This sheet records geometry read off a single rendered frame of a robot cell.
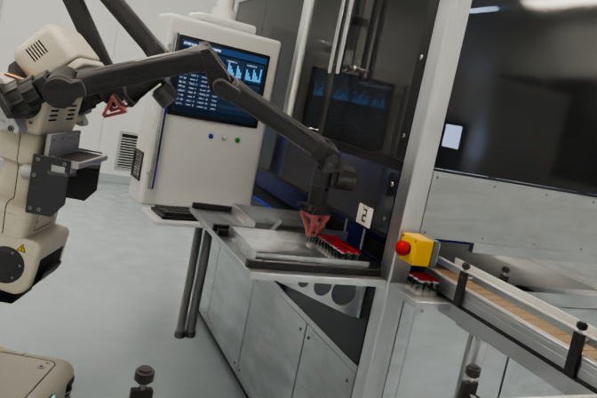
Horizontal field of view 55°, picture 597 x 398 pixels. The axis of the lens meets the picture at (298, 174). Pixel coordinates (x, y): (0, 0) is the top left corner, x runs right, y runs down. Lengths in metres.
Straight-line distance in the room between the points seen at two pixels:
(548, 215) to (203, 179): 1.31
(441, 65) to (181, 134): 1.15
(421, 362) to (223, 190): 1.12
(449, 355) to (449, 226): 0.41
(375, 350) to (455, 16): 0.93
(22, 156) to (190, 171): 0.83
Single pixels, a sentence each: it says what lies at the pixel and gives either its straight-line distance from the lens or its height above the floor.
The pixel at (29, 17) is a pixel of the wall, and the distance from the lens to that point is 6.86.
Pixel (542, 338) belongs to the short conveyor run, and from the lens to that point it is 1.39.
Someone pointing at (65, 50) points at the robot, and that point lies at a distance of 1.67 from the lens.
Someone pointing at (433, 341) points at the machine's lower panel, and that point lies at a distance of 1.81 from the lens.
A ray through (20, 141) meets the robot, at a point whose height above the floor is 1.06.
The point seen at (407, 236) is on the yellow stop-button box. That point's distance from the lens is 1.56.
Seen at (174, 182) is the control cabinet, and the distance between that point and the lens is 2.37.
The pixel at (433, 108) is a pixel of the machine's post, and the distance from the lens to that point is 1.59.
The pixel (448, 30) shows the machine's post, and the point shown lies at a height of 1.57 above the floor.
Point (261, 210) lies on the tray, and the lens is 2.13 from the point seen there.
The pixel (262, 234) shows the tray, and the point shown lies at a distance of 1.78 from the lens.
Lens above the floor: 1.31
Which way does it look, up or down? 7 degrees down
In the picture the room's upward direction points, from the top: 11 degrees clockwise
